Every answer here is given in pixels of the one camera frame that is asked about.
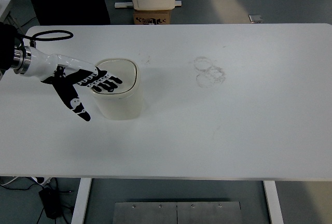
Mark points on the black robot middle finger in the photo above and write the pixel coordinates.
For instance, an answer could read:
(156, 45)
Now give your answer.
(116, 80)

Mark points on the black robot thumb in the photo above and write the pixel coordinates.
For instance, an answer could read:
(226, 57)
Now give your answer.
(69, 96)

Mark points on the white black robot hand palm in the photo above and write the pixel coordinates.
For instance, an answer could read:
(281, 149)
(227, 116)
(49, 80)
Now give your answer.
(45, 67)

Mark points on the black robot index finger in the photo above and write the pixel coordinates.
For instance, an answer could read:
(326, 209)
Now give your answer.
(92, 81)

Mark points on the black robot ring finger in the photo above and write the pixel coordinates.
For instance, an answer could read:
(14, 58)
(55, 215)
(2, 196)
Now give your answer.
(104, 85)

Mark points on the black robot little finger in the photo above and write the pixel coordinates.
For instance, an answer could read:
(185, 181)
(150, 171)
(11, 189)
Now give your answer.
(109, 89)

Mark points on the cream trash can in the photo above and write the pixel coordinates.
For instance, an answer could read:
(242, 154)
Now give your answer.
(126, 101)

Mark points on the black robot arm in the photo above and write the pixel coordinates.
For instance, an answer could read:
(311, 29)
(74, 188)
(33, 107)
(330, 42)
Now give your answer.
(18, 52)

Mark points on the cardboard box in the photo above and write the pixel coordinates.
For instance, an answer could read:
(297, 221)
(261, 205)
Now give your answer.
(151, 17)

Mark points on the white side table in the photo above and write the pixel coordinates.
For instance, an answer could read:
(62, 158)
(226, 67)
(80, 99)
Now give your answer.
(6, 6)

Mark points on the black power adapter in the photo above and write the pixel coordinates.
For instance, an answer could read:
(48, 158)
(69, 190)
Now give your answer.
(51, 203)

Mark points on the left white table leg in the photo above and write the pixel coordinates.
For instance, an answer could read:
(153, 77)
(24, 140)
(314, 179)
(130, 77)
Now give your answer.
(81, 201)

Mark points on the white table leg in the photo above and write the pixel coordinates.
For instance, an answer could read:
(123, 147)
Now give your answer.
(273, 202)
(81, 201)

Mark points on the grey floor socket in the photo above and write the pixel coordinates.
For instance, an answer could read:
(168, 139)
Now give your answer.
(256, 19)

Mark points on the metal floor plate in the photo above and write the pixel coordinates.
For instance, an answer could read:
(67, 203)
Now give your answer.
(177, 212)

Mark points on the right white table leg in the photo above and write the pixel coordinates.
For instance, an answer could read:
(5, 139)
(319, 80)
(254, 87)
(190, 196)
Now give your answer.
(273, 202)

